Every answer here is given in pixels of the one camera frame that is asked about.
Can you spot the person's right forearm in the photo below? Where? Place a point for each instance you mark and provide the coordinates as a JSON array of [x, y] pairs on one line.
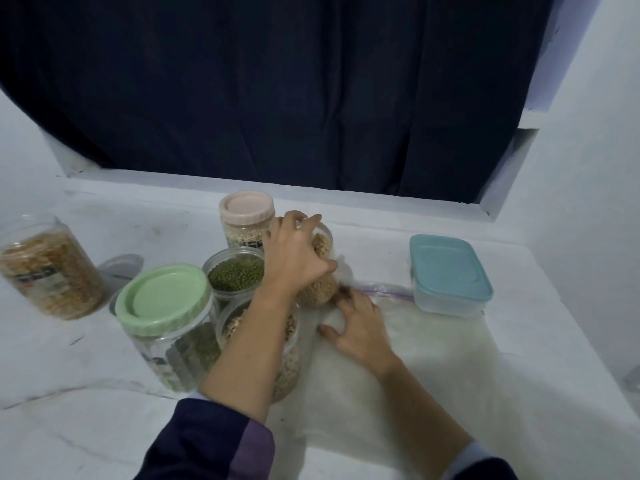
[[440, 425]]

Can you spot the zip bag of corn kernels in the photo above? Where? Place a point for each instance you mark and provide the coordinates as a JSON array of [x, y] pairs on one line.
[[420, 375]]

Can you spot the person's left forearm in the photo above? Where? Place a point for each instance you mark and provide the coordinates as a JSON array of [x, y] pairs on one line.
[[235, 385]]

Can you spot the teal lidded plastic container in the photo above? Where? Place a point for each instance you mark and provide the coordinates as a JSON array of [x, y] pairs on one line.
[[448, 273]]

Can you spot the green round lid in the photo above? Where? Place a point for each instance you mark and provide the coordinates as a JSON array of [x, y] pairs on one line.
[[162, 298]]

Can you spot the pile of green beans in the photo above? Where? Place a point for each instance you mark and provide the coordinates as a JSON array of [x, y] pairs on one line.
[[235, 272]]

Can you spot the transparent jar green lid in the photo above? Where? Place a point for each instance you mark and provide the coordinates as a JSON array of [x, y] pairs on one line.
[[165, 330]]

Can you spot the transparent jar pink lid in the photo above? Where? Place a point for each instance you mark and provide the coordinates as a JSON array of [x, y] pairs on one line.
[[246, 220]]

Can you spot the person's left hand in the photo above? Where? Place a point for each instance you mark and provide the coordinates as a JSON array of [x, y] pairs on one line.
[[292, 253]]

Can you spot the blue round lid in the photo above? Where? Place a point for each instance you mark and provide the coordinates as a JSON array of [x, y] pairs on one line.
[[120, 270]]

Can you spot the pink round lid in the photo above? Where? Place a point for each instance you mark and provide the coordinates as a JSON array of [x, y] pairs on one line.
[[246, 207]]

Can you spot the person's right hand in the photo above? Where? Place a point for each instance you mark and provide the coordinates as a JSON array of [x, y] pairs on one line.
[[362, 333]]

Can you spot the transparent jar blue lid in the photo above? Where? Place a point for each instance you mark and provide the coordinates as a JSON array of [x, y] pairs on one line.
[[50, 270]]

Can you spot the pile of yellow soybeans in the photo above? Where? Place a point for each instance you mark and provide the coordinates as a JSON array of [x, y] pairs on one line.
[[322, 285]]

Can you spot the dark navy curtain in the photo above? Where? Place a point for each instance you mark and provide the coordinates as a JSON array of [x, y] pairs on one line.
[[280, 85]]

